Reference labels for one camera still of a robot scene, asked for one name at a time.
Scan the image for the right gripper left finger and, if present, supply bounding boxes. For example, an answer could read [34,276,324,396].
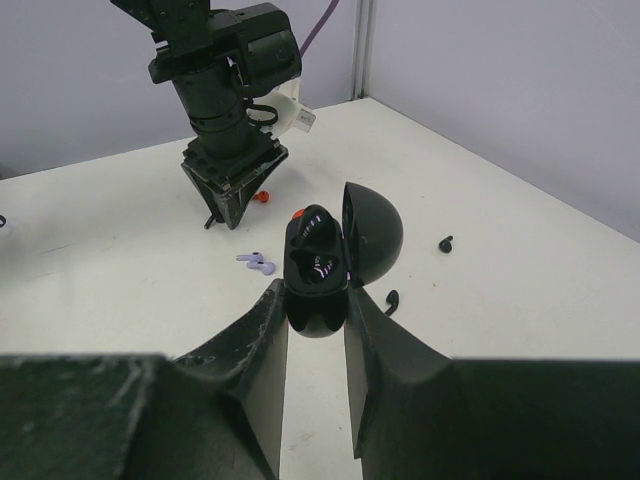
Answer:
[1,279,288,479]

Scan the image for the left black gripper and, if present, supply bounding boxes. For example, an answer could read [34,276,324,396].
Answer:
[181,134,289,230]

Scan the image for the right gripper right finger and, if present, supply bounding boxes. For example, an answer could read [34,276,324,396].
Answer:
[344,289,639,479]

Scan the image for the black earbud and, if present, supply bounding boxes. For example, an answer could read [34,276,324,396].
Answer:
[204,215,217,230]
[438,235,454,254]
[385,290,400,316]

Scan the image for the black round charging case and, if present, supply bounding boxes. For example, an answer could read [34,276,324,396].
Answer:
[283,182,404,338]

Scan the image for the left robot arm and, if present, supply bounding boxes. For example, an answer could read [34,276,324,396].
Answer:
[115,0,302,229]

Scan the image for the orange earbud left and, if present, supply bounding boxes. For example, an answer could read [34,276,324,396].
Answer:
[253,191,270,203]

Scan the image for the lilac earbud left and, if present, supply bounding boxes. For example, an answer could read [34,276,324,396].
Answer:
[236,252,264,263]

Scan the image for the lilac earbud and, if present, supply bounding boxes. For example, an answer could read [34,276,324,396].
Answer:
[247,261,276,275]
[236,252,264,263]

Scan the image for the lilac earbud right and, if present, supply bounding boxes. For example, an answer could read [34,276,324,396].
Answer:
[247,261,276,275]

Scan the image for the black earbud top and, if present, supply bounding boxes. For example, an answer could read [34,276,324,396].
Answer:
[438,235,454,254]

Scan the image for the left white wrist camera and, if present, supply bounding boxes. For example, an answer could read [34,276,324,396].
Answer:
[247,79,316,138]

